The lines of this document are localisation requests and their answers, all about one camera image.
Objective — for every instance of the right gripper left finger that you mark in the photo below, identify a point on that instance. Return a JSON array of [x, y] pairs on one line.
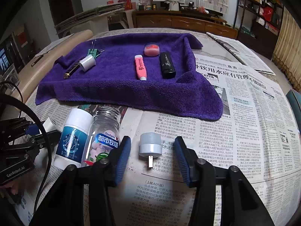
[[118, 159]]

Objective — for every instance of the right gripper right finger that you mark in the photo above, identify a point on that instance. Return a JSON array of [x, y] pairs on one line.
[[186, 159]]

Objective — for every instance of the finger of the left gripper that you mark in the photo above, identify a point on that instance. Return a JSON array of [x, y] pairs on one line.
[[32, 129]]

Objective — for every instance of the white square charger plug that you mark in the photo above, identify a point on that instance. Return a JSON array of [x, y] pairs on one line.
[[52, 125]]

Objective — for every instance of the clear candy bottle silver lid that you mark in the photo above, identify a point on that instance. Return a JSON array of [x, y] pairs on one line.
[[103, 136]]

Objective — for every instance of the grey round usb adapter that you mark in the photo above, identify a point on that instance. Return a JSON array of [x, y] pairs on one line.
[[150, 147]]

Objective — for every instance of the white blue balm bottle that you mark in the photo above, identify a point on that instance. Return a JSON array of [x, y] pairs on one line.
[[73, 139]]

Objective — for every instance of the small white round jar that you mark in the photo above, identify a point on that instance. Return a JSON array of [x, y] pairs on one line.
[[87, 63]]

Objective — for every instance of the pink highlighter pen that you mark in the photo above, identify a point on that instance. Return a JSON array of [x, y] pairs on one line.
[[140, 68]]

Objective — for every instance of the person's hand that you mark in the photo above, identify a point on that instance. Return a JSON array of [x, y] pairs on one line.
[[13, 186]]

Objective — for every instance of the brown gold tube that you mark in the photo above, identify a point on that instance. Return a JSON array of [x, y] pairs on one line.
[[72, 70]]

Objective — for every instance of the newspaper sheets on table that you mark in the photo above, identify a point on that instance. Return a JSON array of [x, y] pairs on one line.
[[257, 136]]

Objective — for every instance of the black rectangular lighter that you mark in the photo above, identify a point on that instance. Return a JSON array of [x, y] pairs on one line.
[[167, 68]]

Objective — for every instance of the purple towel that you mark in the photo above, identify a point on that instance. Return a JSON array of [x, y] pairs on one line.
[[113, 80]]

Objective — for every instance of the green binder clip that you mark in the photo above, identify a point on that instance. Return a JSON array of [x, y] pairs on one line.
[[94, 52]]

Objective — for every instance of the pink blue eraser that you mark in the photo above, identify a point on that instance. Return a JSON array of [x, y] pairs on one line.
[[151, 50]]

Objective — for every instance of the folded newspaper far side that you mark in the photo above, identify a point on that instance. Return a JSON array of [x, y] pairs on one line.
[[242, 53]]

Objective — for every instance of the blue chair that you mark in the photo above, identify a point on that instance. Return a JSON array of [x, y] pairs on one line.
[[294, 98]]

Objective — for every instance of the wooden tv cabinet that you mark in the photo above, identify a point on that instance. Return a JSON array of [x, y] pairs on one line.
[[184, 20]]

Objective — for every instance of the beige patterned curtain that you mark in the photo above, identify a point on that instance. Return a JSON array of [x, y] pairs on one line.
[[286, 55]]

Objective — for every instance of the white vase on cabinet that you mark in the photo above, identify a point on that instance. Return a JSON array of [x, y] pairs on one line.
[[173, 5]]

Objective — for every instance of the dark wooden shelf unit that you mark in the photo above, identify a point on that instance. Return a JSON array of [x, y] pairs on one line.
[[258, 23]]

